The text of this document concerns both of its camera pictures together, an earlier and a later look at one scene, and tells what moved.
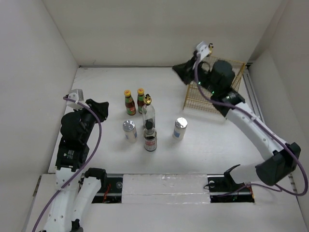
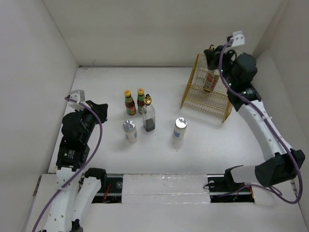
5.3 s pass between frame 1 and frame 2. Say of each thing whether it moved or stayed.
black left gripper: stayed
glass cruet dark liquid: stayed
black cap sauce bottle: moved
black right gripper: moved
